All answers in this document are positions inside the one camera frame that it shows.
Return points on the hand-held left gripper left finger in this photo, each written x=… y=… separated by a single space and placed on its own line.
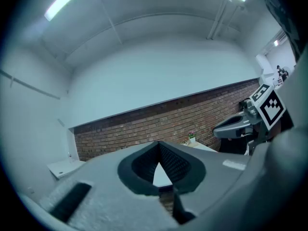
x=101 y=177

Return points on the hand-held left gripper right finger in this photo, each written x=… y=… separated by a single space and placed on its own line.
x=216 y=167

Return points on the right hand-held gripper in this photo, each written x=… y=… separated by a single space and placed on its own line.
x=269 y=107

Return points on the person's right forearm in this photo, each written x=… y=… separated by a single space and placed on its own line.
x=287 y=123

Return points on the pink flower pot plant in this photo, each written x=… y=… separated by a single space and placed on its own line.
x=192 y=135

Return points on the white ceiling pipe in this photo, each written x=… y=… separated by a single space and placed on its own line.
x=217 y=18

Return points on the person's dark green shirt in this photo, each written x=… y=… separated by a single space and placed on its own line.
x=281 y=13

